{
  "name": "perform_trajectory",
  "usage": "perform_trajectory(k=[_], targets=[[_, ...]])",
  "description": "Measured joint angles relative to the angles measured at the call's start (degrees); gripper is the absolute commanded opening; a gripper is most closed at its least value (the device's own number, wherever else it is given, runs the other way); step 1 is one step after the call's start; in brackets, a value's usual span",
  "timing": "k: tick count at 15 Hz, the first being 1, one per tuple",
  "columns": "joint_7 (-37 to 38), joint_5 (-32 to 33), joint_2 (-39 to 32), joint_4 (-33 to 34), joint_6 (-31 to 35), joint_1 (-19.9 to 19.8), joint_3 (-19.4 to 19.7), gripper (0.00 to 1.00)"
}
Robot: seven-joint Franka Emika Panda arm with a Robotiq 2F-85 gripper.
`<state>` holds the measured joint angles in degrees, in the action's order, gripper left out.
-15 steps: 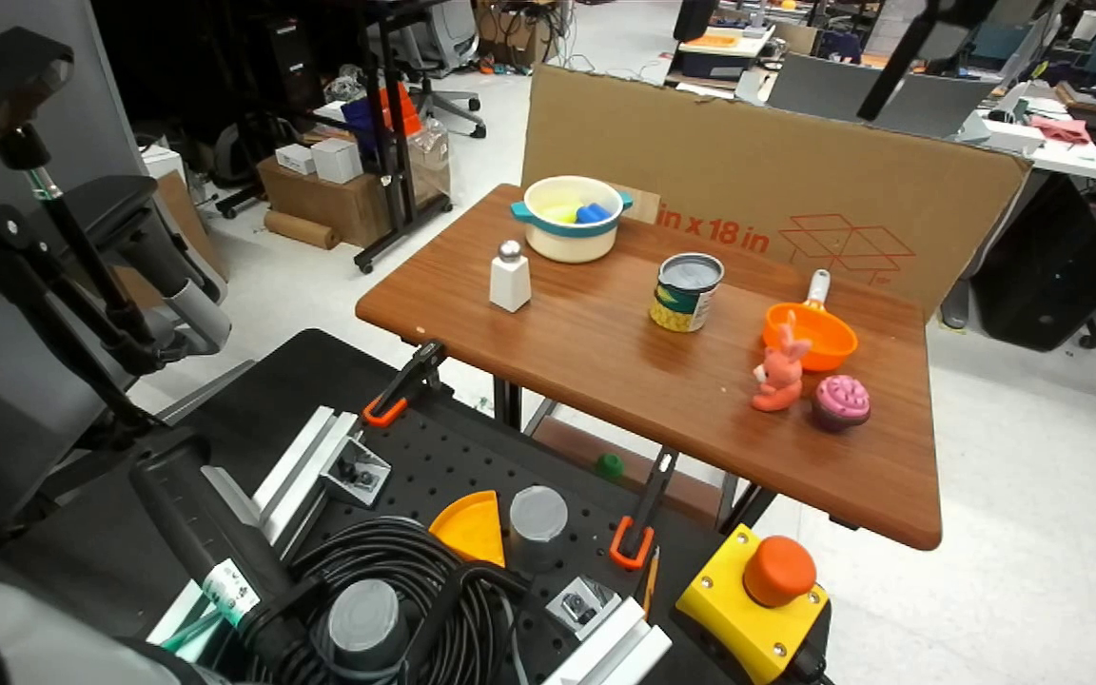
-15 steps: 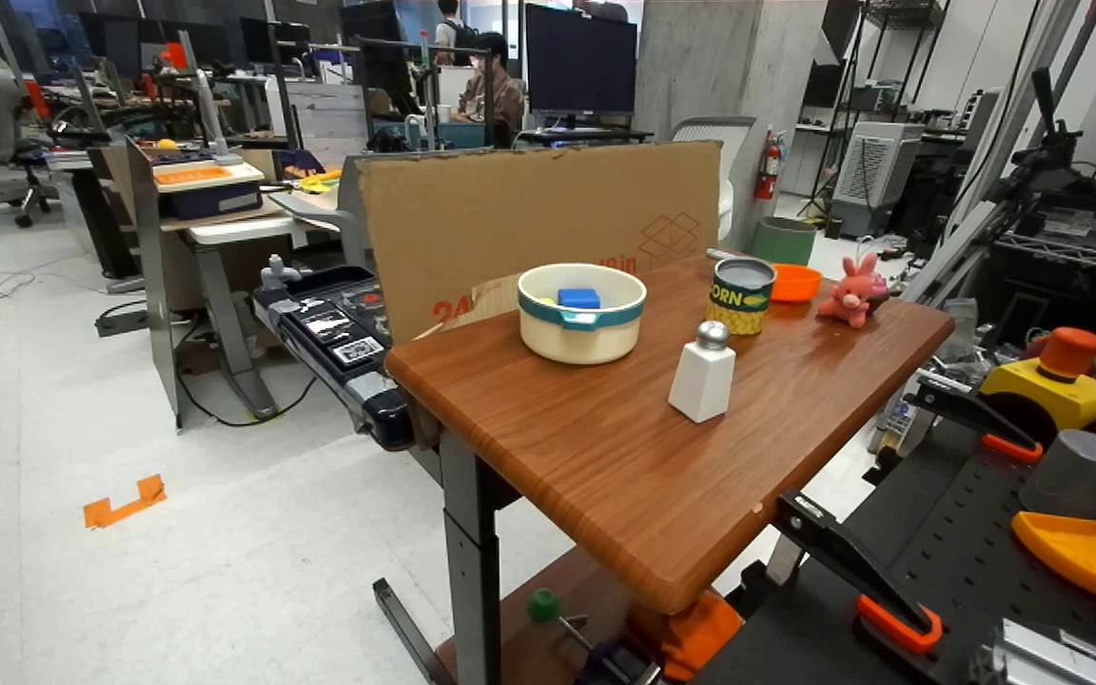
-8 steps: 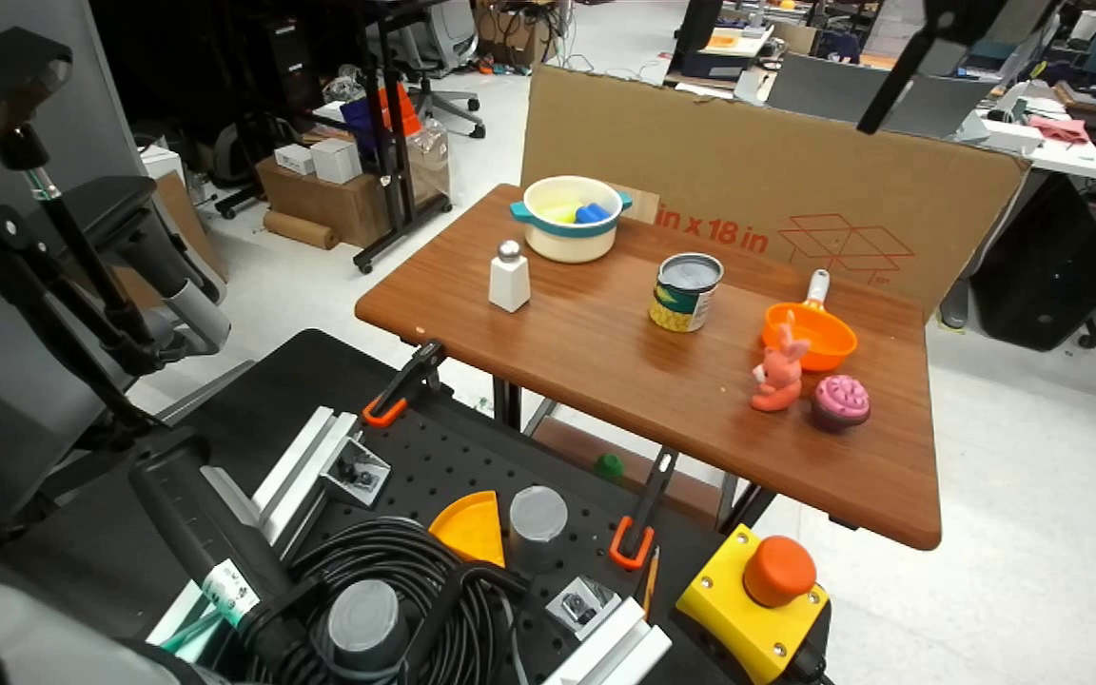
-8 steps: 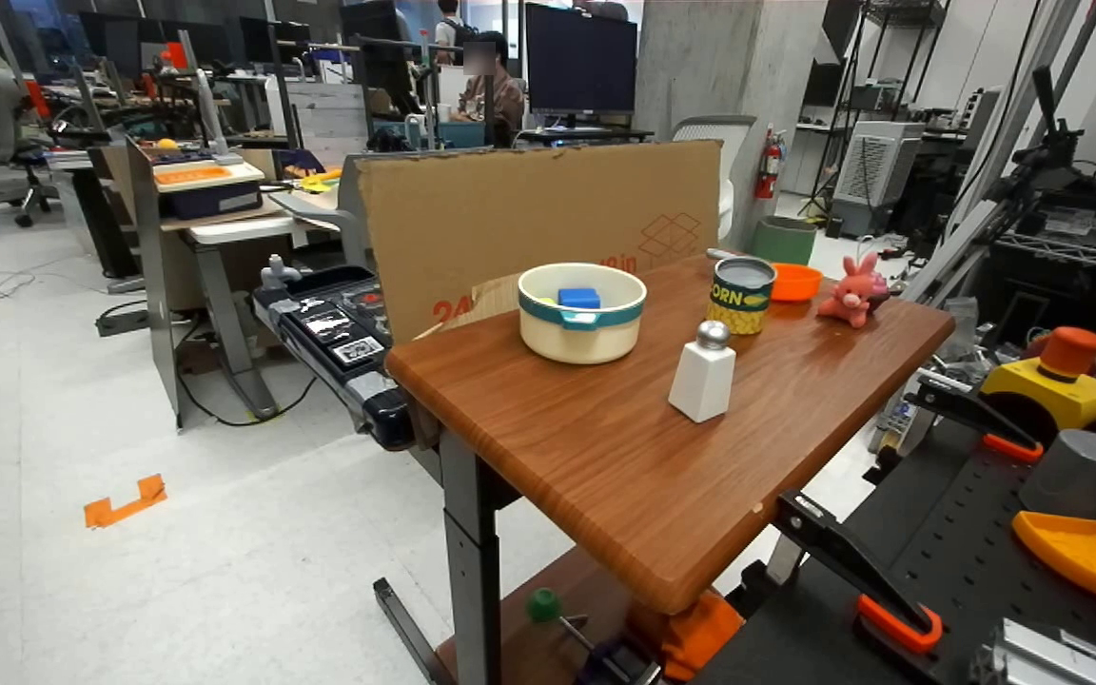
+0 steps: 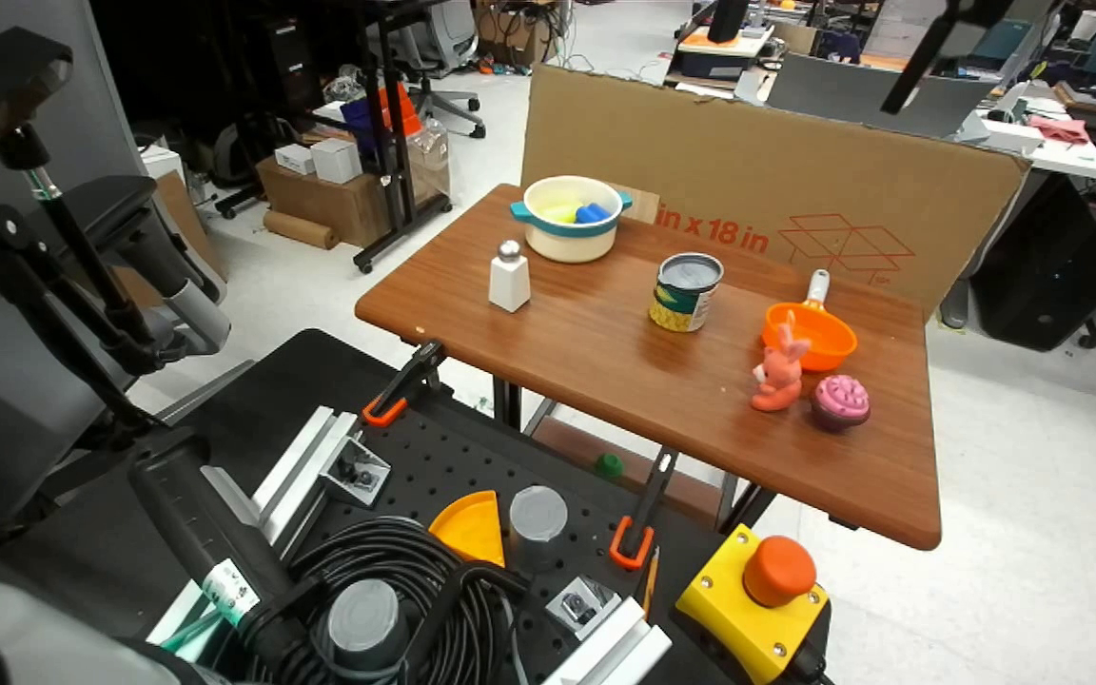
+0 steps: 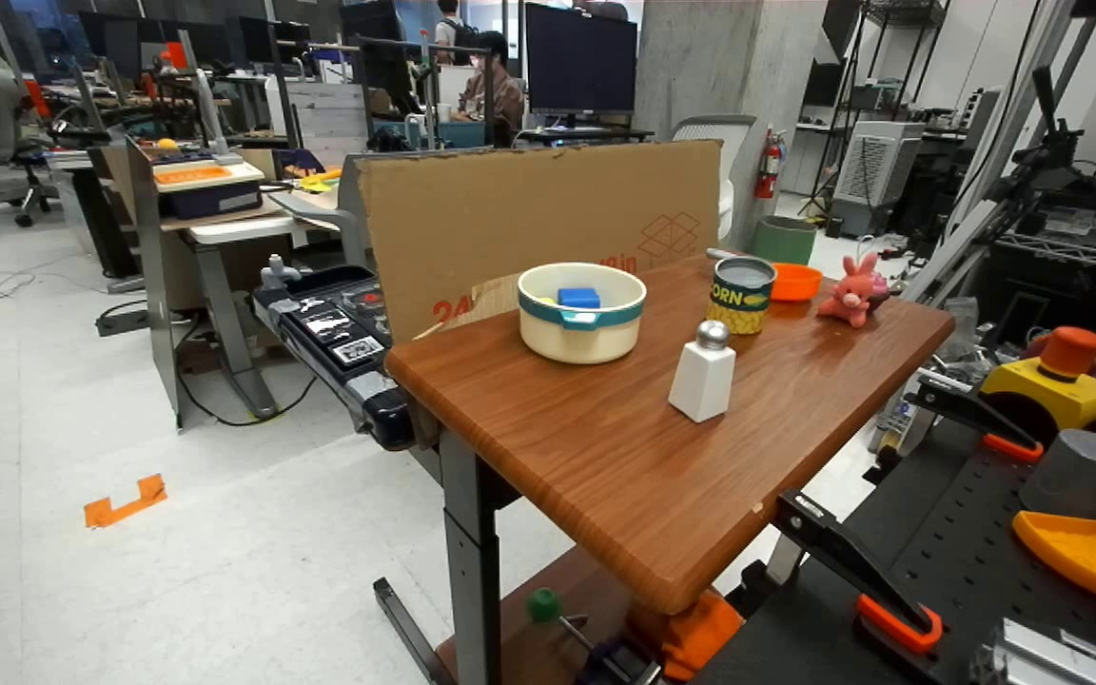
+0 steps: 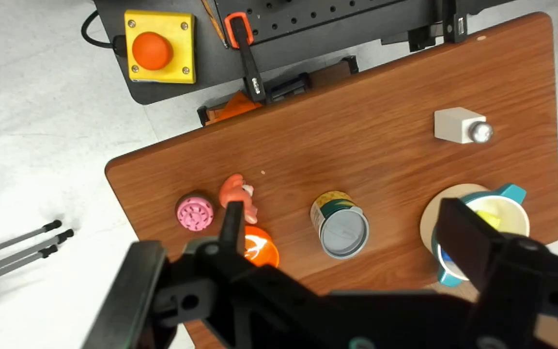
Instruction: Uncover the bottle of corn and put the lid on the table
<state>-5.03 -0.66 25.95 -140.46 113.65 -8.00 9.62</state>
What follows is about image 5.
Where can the white small box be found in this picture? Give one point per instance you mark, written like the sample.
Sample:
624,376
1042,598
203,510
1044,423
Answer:
335,159

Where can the white pot teal rim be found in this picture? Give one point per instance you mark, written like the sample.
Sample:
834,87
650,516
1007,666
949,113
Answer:
570,235

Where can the yellow green corn can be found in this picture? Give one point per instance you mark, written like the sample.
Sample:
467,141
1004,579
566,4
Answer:
683,306

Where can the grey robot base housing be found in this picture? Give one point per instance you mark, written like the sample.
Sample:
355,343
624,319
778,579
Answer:
41,641

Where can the small green knob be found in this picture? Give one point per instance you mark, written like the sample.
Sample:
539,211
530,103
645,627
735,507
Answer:
609,467

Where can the grey round knob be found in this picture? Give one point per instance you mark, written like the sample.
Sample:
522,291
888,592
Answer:
362,623

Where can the black camera tripod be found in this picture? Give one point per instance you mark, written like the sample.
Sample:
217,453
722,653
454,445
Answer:
29,253

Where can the brown cardboard panel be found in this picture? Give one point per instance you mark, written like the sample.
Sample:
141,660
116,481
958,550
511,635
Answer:
723,165

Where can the small blue block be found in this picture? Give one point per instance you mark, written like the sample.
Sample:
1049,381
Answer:
593,215

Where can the orange wedge shaped piece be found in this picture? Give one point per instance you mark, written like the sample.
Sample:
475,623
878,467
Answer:
475,536

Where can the orange toy pan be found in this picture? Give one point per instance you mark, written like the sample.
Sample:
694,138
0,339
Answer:
815,339

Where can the black slanted pole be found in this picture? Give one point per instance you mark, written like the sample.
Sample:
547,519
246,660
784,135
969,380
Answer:
917,58

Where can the white desk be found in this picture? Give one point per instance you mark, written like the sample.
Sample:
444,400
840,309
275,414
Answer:
1044,138

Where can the white salt shaker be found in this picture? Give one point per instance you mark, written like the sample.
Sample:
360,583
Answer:
511,282

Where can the pink rabbit toy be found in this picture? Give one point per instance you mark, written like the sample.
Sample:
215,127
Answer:
778,381

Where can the black metal stand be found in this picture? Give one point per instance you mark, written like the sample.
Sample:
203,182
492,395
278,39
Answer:
388,155

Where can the grey plastic cylinder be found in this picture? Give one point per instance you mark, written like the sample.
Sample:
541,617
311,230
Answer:
539,519

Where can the aluminium extrusion bar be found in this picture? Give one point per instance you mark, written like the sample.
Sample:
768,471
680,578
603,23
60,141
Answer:
609,647
302,458

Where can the black perforated base board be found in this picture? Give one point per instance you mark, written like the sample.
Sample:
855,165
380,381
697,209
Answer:
305,381

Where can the pink cupcake toy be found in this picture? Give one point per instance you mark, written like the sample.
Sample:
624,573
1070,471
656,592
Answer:
843,400

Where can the small metal bracket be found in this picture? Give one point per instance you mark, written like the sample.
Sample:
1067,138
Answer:
584,608
355,474

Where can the yellow emergency stop button box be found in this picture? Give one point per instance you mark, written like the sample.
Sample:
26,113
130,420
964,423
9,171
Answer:
752,611

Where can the brown cardboard box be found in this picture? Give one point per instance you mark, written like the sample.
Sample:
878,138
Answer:
333,203

